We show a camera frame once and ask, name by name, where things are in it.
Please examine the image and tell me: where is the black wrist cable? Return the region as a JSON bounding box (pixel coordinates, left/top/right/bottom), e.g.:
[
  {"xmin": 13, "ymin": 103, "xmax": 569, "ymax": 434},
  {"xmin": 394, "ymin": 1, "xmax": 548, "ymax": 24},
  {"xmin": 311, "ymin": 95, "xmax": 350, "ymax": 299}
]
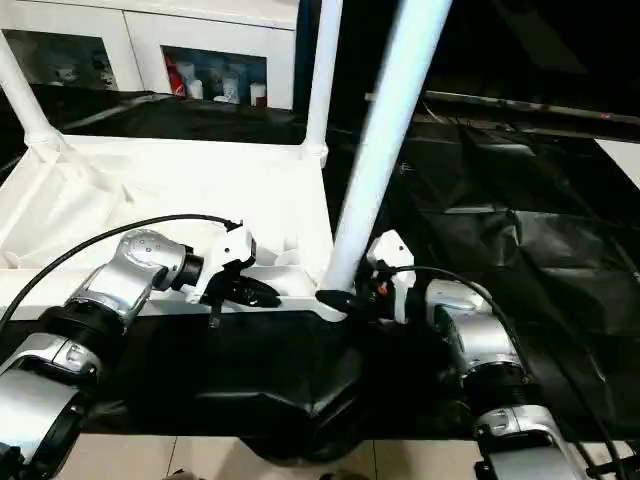
[
  {"xmin": 0, "ymin": 214, "xmax": 243, "ymax": 336},
  {"xmin": 388, "ymin": 266, "xmax": 623, "ymax": 471}
]

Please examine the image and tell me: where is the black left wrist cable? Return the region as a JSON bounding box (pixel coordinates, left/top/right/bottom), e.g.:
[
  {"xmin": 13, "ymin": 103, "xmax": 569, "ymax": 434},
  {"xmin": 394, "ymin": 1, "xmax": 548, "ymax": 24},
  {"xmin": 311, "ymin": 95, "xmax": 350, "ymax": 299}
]
[{"xmin": 0, "ymin": 214, "xmax": 243, "ymax": 336}]

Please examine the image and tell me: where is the white glass-door cabinet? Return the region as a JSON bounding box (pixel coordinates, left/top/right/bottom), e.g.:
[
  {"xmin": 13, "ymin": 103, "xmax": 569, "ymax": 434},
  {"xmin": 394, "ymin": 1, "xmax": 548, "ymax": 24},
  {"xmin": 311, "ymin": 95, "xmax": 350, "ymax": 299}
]
[{"xmin": 0, "ymin": 0, "xmax": 299, "ymax": 109}]

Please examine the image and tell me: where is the black metal rod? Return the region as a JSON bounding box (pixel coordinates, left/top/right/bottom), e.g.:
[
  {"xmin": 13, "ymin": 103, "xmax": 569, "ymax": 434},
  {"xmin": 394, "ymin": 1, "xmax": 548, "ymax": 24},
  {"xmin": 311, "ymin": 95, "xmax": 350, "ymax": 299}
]
[{"xmin": 366, "ymin": 90, "xmax": 640, "ymax": 127}]

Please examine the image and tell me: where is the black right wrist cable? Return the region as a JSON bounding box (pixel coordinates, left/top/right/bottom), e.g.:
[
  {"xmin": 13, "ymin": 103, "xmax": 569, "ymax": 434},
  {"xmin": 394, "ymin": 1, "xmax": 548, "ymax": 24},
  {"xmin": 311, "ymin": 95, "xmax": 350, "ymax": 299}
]
[{"xmin": 388, "ymin": 266, "xmax": 623, "ymax": 471}]

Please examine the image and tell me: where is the black plastic mat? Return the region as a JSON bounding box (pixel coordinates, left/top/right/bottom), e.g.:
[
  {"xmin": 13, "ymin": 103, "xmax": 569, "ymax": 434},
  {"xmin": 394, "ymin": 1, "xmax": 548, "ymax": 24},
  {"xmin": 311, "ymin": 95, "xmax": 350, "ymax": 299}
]
[{"xmin": 0, "ymin": 85, "xmax": 640, "ymax": 463}]

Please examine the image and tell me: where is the white plastic table leg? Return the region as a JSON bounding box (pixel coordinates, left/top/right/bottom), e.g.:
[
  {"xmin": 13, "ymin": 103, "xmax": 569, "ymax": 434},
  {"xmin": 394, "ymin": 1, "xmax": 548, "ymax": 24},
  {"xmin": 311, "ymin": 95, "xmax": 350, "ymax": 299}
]
[
  {"xmin": 0, "ymin": 35, "xmax": 63, "ymax": 149},
  {"xmin": 318, "ymin": 0, "xmax": 453, "ymax": 297},
  {"xmin": 300, "ymin": 0, "xmax": 345, "ymax": 159}
]

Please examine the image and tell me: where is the white flat panel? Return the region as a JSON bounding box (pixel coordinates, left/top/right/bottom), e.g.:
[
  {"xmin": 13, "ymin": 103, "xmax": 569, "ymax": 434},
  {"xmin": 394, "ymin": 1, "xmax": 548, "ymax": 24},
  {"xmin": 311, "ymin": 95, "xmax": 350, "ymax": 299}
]
[{"xmin": 596, "ymin": 138, "xmax": 640, "ymax": 187}]

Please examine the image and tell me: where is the white plastic table top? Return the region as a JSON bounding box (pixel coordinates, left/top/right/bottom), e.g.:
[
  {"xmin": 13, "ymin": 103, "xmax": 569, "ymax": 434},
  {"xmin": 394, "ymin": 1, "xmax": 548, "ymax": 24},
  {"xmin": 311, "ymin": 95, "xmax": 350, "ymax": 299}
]
[{"xmin": 0, "ymin": 133, "xmax": 349, "ymax": 323}]

